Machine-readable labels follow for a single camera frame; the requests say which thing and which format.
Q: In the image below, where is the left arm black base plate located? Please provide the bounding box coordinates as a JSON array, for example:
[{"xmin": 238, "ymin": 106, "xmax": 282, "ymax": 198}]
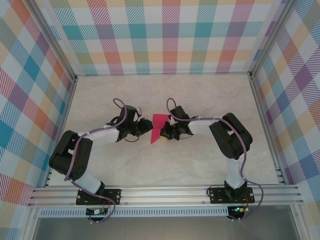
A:
[{"xmin": 76, "ymin": 188, "xmax": 122, "ymax": 206}]

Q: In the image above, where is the thin aluminium rail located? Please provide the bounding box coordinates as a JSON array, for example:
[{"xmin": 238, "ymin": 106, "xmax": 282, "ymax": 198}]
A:
[{"xmin": 76, "ymin": 72, "xmax": 252, "ymax": 76}]

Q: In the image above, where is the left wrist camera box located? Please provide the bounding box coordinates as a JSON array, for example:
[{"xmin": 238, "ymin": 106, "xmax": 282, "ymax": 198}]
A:
[{"xmin": 119, "ymin": 106, "xmax": 144, "ymax": 124}]

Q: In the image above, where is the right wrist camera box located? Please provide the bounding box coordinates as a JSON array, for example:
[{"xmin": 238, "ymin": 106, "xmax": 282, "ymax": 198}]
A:
[{"xmin": 169, "ymin": 106, "xmax": 190, "ymax": 121}]

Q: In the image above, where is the grey metal panel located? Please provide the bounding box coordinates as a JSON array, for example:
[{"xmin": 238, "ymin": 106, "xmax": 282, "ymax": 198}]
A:
[{"xmin": 32, "ymin": 216, "xmax": 301, "ymax": 240}]

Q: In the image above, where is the aluminium mounting rail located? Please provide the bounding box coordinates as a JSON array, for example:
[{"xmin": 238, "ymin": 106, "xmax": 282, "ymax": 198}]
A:
[{"xmin": 27, "ymin": 184, "xmax": 305, "ymax": 208}]

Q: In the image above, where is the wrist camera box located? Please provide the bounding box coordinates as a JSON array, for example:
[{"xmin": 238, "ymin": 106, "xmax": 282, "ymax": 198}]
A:
[
  {"xmin": 169, "ymin": 106, "xmax": 190, "ymax": 121},
  {"xmin": 119, "ymin": 106, "xmax": 144, "ymax": 124}
]

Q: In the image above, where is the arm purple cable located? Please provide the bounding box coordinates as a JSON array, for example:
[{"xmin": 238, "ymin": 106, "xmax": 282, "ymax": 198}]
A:
[
  {"xmin": 166, "ymin": 97, "xmax": 265, "ymax": 222},
  {"xmin": 64, "ymin": 97, "xmax": 141, "ymax": 223}
]

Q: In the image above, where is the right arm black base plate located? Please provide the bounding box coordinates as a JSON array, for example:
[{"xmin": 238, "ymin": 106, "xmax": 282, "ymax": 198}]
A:
[{"xmin": 209, "ymin": 187, "xmax": 256, "ymax": 205}]

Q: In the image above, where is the aluminium side rail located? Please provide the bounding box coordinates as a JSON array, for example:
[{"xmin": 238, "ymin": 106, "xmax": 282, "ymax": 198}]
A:
[
  {"xmin": 43, "ymin": 78, "xmax": 78, "ymax": 188},
  {"xmin": 249, "ymin": 76, "xmax": 287, "ymax": 186}
]

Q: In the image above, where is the pink square paper sheet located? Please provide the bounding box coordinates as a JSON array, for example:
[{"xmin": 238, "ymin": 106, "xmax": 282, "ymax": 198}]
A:
[{"xmin": 150, "ymin": 113, "xmax": 171, "ymax": 145}]

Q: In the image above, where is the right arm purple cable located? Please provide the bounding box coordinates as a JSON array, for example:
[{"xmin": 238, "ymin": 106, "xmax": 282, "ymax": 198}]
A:
[{"xmin": 166, "ymin": 97, "xmax": 265, "ymax": 222}]

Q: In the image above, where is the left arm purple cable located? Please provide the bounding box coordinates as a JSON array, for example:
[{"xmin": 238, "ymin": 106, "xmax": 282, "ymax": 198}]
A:
[{"xmin": 64, "ymin": 97, "xmax": 141, "ymax": 223}]

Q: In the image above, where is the aluminium frame post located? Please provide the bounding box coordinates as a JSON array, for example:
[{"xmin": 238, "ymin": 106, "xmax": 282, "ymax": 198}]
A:
[
  {"xmin": 249, "ymin": 0, "xmax": 296, "ymax": 80},
  {"xmin": 29, "ymin": 0, "xmax": 78, "ymax": 82}
]

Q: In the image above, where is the perforated metal cable tray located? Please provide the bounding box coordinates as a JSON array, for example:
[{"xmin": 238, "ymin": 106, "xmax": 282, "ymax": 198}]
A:
[{"xmin": 38, "ymin": 206, "xmax": 247, "ymax": 218}]

